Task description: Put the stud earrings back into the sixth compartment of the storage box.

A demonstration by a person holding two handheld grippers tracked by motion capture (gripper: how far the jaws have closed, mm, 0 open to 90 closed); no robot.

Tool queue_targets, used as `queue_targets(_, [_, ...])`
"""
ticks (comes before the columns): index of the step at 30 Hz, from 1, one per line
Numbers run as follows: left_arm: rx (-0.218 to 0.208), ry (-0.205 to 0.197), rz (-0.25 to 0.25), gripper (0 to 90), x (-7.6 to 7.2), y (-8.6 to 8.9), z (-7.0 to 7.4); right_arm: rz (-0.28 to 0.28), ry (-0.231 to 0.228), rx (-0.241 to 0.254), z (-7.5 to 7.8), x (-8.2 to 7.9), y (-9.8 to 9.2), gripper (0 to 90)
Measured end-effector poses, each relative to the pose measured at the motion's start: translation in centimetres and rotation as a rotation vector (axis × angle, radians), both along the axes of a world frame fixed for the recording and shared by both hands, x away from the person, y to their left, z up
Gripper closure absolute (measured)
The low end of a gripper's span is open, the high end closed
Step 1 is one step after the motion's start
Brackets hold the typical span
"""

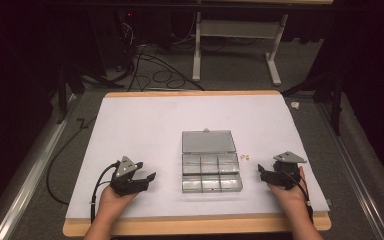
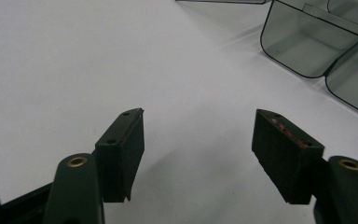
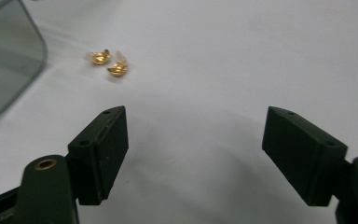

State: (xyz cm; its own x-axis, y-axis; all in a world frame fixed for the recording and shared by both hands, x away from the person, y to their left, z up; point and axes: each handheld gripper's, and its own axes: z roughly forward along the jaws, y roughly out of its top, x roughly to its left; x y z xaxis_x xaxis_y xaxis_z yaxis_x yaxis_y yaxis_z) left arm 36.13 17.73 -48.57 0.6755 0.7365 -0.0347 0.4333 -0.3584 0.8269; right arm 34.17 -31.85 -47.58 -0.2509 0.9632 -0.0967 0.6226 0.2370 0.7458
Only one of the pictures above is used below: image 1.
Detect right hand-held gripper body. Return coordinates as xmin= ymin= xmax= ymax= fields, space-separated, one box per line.
xmin=267 ymin=151 xmax=308 ymax=191

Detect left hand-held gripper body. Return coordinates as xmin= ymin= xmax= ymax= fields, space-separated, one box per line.
xmin=109 ymin=155 xmax=145 ymax=197

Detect clear plastic compartment box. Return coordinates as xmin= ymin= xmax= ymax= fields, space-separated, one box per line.
xmin=180 ymin=127 xmax=244 ymax=195

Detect person's right hand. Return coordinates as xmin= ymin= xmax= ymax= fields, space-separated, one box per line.
xmin=266 ymin=165 xmax=310 ymax=214

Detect person's left hand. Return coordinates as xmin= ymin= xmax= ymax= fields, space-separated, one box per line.
xmin=97 ymin=181 xmax=142 ymax=218

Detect white paper sheet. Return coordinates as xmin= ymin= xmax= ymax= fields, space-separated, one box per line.
xmin=65 ymin=94 xmax=331 ymax=221

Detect wooden table board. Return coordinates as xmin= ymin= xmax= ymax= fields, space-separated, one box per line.
xmin=62 ymin=89 xmax=333 ymax=238

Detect black stand legs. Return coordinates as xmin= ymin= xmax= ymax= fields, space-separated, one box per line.
xmin=55 ymin=62 xmax=126 ymax=125
xmin=280 ymin=65 xmax=345 ymax=137

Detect dark computer tower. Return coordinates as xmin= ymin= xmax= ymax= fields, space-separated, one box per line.
xmin=89 ymin=7 xmax=138 ymax=69

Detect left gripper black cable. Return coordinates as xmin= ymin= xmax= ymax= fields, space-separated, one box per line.
xmin=89 ymin=161 xmax=121 ymax=224

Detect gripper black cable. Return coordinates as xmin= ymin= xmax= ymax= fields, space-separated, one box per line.
xmin=89 ymin=161 xmax=121 ymax=224
xmin=281 ymin=169 xmax=315 ymax=224

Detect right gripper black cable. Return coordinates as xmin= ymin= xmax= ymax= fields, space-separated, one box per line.
xmin=281 ymin=169 xmax=315 ymax=224

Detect metal floor rail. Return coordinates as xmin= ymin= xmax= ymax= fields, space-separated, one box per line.
xmin=0 ymin=93 xmax=82 ymax=240
xmin=315 ymin=100 xmax=384 ymax=240

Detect long black floor cable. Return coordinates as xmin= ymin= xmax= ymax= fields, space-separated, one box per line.
xmin=45 ymin=116 xmax=98 ymax=206

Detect coiled black floor cables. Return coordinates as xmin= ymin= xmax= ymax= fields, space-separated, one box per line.
xmin=125 ymin=42 xmax=206 ymax=92

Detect white metal desk frame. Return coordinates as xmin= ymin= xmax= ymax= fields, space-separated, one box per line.
xmin=191 ymin=11 xmax=290 ymax=87

